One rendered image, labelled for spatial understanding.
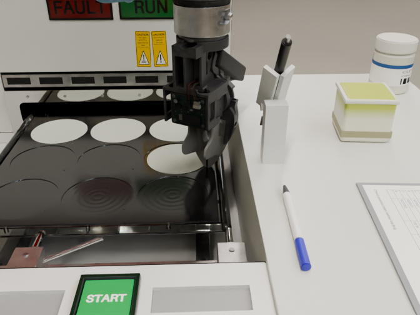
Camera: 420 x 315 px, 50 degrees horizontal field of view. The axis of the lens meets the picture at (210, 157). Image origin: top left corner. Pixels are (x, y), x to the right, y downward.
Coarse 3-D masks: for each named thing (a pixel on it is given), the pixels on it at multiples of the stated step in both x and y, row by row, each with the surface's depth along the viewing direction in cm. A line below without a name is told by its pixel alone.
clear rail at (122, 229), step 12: (0, 228) 59; (12, 228) 59; (24, 228) 59; (36, 228) 59; (48, 228) 59; (60, 228) 59; (72, 228) 59; (84, 228) 59; (96, 228) 59; (108, 228) 59; (120, 228) 59; (132, 228) 59; (144, 228) 59; (156, 228) 59; (168, 228) 59; (180, 228) 59; (192, 228) 59; (204, 228) 59; (216, 228) 59
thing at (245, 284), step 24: (192, 264) 45; (216, 264) 45; (240, 264) 45; (264, 264) 45; (0, 288) 42; (24, 288) 42; (48, 288) 42; (72, 288) 42; (144, 288) 42; (168, 288) 42; (192, 288) 42; (216, 288) 43; (240, 288) 43; (264, 288) 42; (0, 312) 40; (24, 312) 40; (48, 312) 40; (144, 312) 40; (168, 312) 40; (192, 312) 40; (216, 312) 40; (240, 312) 40; (264, 312) 40
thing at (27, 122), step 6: (30, 114) 89; (24, 120) 87; (30, 120) 88; (24, 126) 85; (18, 132) 83; (12, 138) 81; (18, 138) 82; (6, 144) 79; (12, 144) 79; (6, 150) 77; (0, 156) 75; (6, 156) 76; (0, 162) 74
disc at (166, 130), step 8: (168, 120) 88; (152, 128) 85; (160, 128) 85; (168, 128) 85; (176, 128) 85; (184, 128) 85; (160, 136) 82; (168, 136) 82; (176, 136) 82; (184, 136) 82
